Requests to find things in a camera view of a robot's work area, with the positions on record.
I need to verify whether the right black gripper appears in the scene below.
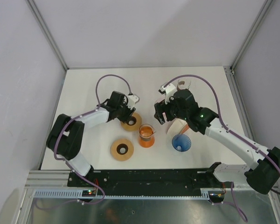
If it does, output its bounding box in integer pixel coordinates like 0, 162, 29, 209
154, 96, 189, 125

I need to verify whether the wooden dripper ring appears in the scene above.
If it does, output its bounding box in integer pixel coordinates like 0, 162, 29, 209
110, 138, 134, 161
120, 113, 142, 132

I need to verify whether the orange glass carafe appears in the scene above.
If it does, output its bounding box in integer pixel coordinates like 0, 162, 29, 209
138, 124, 155, 148

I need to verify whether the blue glass dripper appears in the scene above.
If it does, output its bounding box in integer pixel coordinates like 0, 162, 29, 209
172, 134, 192, 152

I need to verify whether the clear glass carafe brown collar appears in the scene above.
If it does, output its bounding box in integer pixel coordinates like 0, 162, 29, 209
177, 78, 191, 90

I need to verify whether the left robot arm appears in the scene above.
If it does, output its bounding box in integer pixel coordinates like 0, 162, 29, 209
46, 91, 140, 187

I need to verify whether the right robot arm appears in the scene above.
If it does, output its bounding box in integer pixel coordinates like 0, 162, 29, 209
154, 87, 280, 194

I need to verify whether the pink glass dripper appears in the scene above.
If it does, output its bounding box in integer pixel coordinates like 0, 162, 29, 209
154, 98, 163, 107

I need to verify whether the coffee filter pack orange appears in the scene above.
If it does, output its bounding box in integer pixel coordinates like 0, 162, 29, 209
167, 119, 189, 136

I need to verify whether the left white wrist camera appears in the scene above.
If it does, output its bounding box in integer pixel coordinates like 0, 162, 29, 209
127, 94, 140, 110

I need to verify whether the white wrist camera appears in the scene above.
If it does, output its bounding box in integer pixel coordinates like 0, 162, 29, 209
158, 83, 177, 104
127, 94, 140, 110

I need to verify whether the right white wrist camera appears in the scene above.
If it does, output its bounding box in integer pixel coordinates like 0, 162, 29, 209
158, 83, 177, 104

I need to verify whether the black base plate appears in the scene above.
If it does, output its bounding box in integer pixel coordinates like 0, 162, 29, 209
67, 168, 235, 197

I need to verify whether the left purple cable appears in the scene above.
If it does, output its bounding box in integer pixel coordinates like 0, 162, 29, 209
35, 74, 134, 210

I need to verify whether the purple cable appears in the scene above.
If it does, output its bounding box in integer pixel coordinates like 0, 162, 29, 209
35, 74, 134, 210
163, 74, 280, 222

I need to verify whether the grey cable duct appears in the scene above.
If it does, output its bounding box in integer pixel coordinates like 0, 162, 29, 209
33, 189, 215, 200

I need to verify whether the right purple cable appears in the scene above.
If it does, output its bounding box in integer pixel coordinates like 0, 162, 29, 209
163, 74, 280, 222

